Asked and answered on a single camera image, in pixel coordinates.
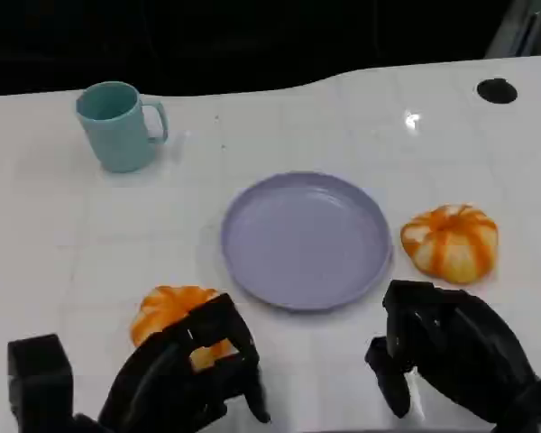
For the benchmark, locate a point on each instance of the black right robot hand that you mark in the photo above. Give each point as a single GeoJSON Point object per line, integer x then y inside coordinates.
{"type": "Point", "coordinates": [460, 343]}

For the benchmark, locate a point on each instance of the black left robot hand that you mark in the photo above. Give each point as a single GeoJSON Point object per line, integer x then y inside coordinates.
{"type": "Point", "coordinates": [162, 374]}

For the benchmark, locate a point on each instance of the orange white toy bread roll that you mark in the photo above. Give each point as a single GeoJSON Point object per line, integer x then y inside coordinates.
{"type": "Point", "coordinates": [169, 306]}
{"type": "Point", "coordinates": [451, 243]}

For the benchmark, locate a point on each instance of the lilac plate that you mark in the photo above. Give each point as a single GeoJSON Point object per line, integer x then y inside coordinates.
{"type": "Point", "coordinates": [306, 241]}

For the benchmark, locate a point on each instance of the pale green mug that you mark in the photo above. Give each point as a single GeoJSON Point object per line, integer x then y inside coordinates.
{"type": "Point", "coordinates": [115, 128]}

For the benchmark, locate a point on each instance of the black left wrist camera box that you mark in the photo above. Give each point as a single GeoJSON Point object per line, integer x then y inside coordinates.
{"type": "Point", "coordinates": [38, 383]}

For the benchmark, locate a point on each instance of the grey metal frame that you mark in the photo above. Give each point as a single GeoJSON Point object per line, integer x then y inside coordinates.
{"type": "Point", "coordinates": [520, 27]}

